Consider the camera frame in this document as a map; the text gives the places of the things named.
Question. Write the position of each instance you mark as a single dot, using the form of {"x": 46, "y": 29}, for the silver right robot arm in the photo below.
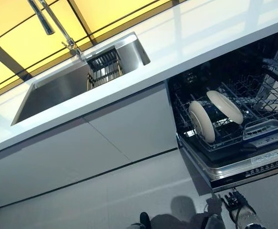
{"x": 246, "y": 218}

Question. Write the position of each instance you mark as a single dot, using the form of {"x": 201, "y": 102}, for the grey cutlery basket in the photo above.
{"x": 263, "y": 130}

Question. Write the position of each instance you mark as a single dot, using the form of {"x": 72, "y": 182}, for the black cabinet toe kick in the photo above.
{"x": 91, "y": 177}

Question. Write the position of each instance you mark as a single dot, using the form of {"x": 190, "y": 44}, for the black dishwasher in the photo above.
{"x": 246, "y": 95}

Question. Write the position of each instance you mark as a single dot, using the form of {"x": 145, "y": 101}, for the chrome kitchen faucet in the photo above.
{"x": 67, "y": 38}

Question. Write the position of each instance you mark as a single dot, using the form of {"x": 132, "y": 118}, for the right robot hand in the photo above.
{"x": 234, "y": 200}

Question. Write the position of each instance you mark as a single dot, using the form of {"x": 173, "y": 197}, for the white cabinet door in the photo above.
{"x": 57, "y": 157}
{"x": 134, "y": 128}

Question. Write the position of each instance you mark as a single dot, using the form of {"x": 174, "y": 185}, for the stainless steel sink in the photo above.
{"x": 57, "y": 95}

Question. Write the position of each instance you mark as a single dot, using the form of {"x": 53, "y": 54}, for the black dish drying rack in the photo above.
{"x": 105, "y": 69}

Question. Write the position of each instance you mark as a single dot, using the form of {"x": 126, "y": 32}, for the cream ceramic plate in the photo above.
{"x": 225, "y": 107}
{"x": 201, "y": 121}

